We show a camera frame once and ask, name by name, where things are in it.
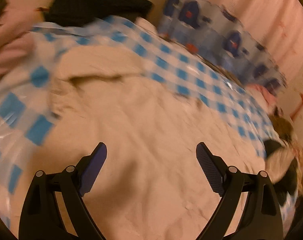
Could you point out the black garment pile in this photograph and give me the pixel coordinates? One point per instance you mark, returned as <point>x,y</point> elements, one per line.
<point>77,13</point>

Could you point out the blue white checkered plastic bag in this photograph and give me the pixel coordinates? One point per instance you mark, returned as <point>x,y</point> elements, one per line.
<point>26,116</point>

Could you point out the cream quilted down jacket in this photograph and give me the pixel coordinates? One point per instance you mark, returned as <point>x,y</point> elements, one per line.
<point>151,185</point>

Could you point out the pink clothes by curtain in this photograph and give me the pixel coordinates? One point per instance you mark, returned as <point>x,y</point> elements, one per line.
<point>268,97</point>

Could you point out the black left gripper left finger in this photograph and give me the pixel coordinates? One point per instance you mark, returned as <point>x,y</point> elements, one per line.
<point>41,218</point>

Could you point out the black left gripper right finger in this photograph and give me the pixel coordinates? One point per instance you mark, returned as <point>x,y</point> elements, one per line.
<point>261,217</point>

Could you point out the pink and brown garment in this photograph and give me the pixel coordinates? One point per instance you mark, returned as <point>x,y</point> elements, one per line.
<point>16,40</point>

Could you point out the whale print curtain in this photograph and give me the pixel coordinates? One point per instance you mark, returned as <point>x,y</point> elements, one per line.
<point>213,33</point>

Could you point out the brown garment at right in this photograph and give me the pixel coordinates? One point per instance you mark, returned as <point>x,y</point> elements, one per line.
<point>281,125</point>

